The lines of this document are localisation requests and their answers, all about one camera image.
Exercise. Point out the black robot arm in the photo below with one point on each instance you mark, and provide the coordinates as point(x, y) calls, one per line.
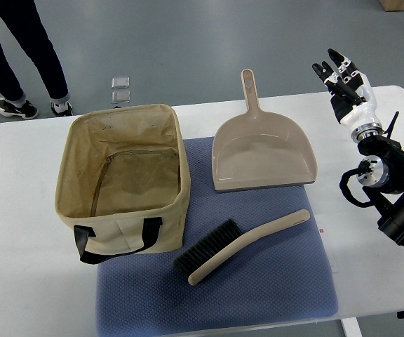
point(378, 181)

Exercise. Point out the brown cardboard box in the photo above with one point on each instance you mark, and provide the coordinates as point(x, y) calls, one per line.
point(392, 5)

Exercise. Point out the beige fabric bag black handles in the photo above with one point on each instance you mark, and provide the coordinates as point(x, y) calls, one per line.
point(124, 184)

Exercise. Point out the pink plastic dustpan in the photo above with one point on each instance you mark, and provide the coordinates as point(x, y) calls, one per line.
point(259, 149)

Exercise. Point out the blue textured mat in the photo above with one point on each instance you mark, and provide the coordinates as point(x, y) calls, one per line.
point(283, 277)

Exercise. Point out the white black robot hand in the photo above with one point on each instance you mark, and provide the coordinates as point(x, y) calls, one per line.
point(352, 97)

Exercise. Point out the pink hand broom black bristles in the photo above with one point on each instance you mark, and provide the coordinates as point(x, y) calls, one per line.
point(226, 240)

